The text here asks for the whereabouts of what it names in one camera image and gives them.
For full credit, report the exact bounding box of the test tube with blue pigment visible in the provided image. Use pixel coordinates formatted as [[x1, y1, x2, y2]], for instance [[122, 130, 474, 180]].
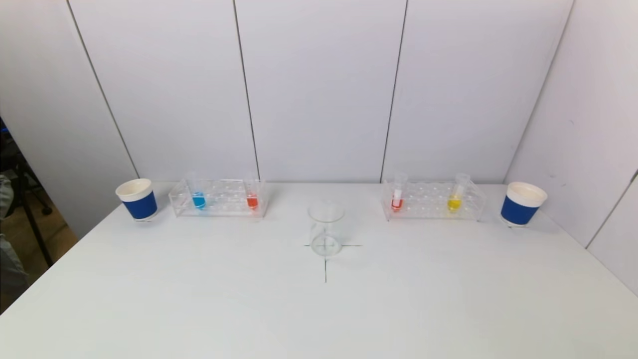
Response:
[[186, 172, 208, 211]]

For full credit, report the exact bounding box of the clear glass beaker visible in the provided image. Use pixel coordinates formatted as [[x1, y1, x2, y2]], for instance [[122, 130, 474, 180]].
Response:
[[308, 200, 346, 258]]

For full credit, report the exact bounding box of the test tube with orange-red pigment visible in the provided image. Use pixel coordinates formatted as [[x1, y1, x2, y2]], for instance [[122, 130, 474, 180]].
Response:
[[243, 172, 260, 211]]

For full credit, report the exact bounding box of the red pigment tube, white label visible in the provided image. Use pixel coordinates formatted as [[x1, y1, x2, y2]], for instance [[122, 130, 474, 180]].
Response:
[[391, 172, 409, 212]]

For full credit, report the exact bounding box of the clear acrylic test tube rack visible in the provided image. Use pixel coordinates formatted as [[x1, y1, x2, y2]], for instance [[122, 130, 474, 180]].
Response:
[[381, 179, 487, 222], [168, 178, 269, 218]]

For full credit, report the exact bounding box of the test tube with yellow pigment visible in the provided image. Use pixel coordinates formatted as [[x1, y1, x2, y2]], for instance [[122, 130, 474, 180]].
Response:
[[447, 173, 472, 213]]

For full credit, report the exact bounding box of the blue white paper cup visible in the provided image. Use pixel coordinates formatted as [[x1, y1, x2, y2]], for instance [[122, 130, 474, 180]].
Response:
[[500, 181, 548, 228], [115, 178, 159, 221]]

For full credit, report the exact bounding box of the black tripod stand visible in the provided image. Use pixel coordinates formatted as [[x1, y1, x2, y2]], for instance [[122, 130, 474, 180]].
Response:
[[0, 117, 54, 267]]

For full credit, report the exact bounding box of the person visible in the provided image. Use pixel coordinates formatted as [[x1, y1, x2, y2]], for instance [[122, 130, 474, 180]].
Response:
[[0, 175, 29, 302]]

